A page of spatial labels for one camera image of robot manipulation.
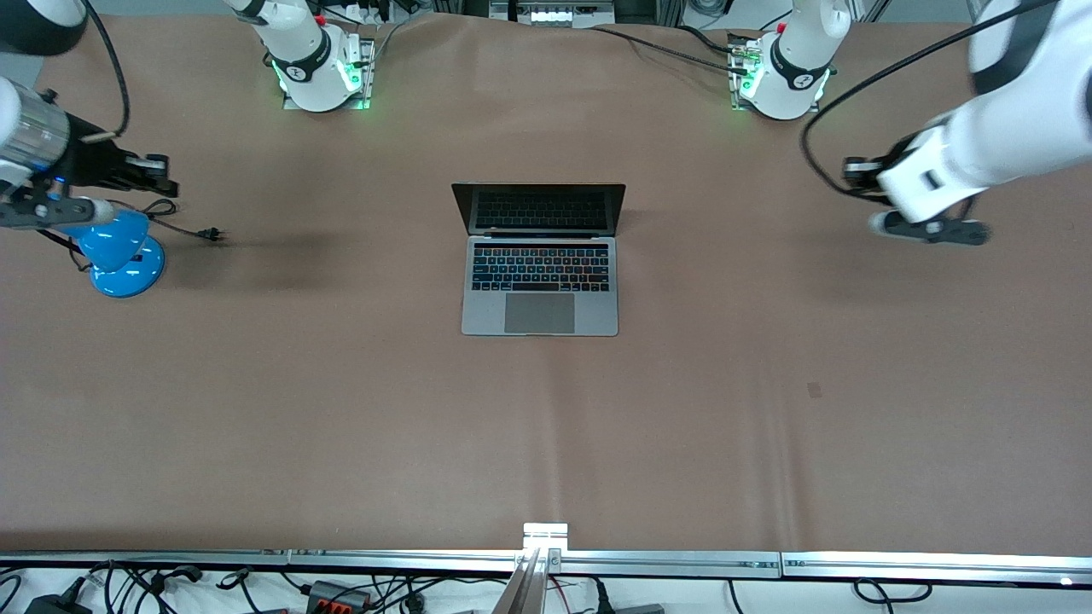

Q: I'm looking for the grey laptop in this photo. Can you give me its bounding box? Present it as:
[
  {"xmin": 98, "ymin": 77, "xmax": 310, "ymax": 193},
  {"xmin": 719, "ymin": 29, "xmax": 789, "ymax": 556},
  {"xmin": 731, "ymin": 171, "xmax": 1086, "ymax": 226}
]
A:
[{"xmin": 451, "ymin": 182, "xmax": 627, "ymax": 338}]

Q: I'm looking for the blue desk lamp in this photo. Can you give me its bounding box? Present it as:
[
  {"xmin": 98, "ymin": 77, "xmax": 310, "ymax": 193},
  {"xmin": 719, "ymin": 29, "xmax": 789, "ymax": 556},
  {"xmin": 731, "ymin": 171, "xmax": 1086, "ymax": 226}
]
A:
[{"xmin": 56, "ymin": 209, "xmax": 166, "ymax": 299}]

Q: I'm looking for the device with white lights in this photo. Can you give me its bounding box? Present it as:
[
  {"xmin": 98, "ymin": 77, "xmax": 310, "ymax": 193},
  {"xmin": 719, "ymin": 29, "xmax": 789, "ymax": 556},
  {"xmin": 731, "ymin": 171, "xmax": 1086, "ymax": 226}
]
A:
[{"xmin": 489, "ymin": 0, "xmax": 617, "ymax": 28}]

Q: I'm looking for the brown table mat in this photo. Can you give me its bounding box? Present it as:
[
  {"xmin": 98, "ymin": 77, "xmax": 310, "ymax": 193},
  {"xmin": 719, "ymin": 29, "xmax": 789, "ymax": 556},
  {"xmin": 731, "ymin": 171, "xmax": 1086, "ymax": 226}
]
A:
[{"xmin": 0, "ymin": 12, "xmax": 1092, "ymax": 555}]

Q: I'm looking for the black power adapter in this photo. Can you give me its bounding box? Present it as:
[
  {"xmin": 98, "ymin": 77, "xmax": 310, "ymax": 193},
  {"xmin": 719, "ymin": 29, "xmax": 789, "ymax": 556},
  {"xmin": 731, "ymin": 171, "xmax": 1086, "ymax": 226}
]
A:
[{"xmin": 24, "ymin": 588, "xmax": 95, "ymax": 614}]

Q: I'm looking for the black red connector box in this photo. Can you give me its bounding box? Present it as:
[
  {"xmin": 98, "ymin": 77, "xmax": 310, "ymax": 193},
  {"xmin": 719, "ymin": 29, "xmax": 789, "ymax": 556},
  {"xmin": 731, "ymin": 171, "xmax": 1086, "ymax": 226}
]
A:
[{"xmin": 305, "ymin": 579, "xmax": 374, "ymax": 612}]

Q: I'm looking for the black lamp cord with plug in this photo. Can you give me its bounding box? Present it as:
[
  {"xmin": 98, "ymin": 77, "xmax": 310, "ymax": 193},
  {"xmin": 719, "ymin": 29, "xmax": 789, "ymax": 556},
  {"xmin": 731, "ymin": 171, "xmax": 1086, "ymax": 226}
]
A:
[{"xmin": 38, "ymin": 198, "xmax": 226, "ymax": 274}]

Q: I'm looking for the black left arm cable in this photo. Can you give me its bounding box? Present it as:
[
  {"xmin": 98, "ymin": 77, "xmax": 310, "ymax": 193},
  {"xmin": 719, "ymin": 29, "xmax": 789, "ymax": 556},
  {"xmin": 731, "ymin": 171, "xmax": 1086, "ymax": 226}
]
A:
[{"xmin": 799, "ymin": 0, "xmax": 1060, "ymax": 202}]

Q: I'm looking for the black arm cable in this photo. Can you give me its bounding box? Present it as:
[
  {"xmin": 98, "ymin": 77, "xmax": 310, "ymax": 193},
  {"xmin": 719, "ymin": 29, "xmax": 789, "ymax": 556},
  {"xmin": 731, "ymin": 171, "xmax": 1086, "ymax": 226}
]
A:
[
  {"xmin": 799, "ymin": 0, "xmax": 1060, "ymax": 202},
  {"xmin": 82, "ymin": 0, "xmax": 131, "ymax": 142}
]

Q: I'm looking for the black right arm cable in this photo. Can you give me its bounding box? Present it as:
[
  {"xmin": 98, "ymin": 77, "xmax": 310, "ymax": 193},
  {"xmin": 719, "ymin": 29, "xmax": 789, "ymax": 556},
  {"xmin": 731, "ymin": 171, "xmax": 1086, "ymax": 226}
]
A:
[{"xmin": 82, "ymin": 0, "xmax": 131, "ymax": 142}]

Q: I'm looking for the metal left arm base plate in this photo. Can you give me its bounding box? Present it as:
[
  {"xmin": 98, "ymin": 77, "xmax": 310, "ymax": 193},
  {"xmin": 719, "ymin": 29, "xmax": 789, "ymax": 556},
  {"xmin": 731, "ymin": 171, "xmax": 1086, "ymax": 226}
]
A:
[{"xmin": 728, "ymin": 32, "xmax": 827, "ymax": 117}]

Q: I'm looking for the black cable on mat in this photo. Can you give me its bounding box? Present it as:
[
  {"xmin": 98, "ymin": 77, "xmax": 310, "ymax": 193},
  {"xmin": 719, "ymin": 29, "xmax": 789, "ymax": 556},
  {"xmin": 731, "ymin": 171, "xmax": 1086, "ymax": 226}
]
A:
[{"xmin": 589, "ymin": 24, "xmax": 745, "ymax": 76}]

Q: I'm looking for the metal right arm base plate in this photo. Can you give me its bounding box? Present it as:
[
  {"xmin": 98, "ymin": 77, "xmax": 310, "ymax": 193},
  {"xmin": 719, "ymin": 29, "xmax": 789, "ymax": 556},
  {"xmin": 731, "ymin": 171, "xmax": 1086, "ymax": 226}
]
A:
[{"xmin": 281, "ymin": 36, "xmax": 377, "ymax": 113}]

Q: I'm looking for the silver aluminium rail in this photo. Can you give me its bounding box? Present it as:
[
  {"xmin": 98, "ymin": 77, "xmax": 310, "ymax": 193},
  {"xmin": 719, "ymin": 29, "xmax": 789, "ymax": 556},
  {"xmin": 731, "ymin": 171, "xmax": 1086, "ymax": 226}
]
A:
[
  {"xmin": 288, "ymin": 550, "xmax": 783, "ymax": 581},
  {"xmin": 781, "ymin": 553, "xmax": 1092, "ymax": 588},
  {"xmin": 0, "ymin": 550, "xmax": 291, "ymax": 569}
]

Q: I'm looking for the tangled black cable bundle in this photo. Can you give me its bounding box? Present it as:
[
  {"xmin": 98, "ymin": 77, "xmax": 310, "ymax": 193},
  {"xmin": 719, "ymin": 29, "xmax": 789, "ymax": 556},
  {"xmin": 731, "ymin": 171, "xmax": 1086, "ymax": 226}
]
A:
[{"xmin": 81, "ymin": 560, "xmax": 257, "ymax": 614}]

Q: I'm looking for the black cable loop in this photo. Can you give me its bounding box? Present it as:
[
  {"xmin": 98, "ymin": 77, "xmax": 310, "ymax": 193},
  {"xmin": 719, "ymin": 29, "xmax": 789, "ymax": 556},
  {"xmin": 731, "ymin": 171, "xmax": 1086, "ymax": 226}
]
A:
[{"xmin": 853, "ymin": 577, "xmax": 932, "ymax": 608}]

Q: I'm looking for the silver camera mount beam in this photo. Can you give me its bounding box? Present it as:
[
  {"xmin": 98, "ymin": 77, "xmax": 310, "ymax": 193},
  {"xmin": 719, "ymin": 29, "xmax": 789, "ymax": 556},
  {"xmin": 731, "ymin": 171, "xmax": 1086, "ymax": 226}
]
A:
[{"xmin": 491, "ymin": 522, "xmax": 570, "ymax": 614}]

